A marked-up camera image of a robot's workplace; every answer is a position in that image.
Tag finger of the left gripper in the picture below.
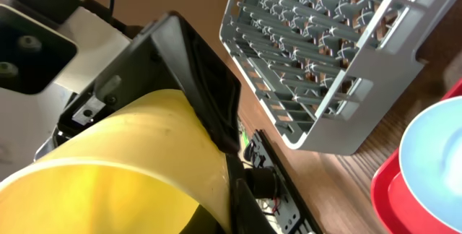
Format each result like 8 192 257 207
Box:
150 12 241 154

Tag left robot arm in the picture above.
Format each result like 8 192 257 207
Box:
1 0 240 178

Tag red plastic tray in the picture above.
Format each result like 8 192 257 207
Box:
370 82 461 233

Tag light blue plate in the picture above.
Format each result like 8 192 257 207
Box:
398 97 461 233

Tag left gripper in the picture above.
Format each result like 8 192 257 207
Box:
34 27 169 161

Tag grey dishwasher rack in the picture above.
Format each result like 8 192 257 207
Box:
219 0 456 155

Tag yellow plastic cup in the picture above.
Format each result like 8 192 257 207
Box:
1 90 232 233

